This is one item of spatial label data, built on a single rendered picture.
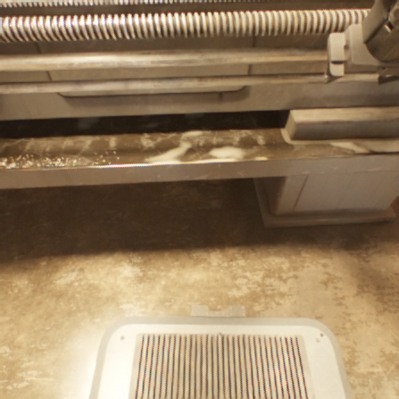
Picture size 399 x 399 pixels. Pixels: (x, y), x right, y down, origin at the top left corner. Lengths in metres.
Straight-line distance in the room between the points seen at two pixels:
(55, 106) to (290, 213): 0.83
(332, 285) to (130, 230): 0.73
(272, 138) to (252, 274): 0.46
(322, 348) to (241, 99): 0.61
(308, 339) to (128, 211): 0.79
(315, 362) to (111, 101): 0.75
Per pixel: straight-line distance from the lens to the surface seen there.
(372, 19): 0.54
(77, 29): 0.65
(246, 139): 0.85
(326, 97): 0.89
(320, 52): 0.71
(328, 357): 0.74
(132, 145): 0.85
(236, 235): 1.12
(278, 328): 0.73
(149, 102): 0.81
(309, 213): 1.18
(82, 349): 1.02
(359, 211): 1.27
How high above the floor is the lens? 0.94
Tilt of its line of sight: 51 degrees down
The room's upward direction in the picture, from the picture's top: straight up
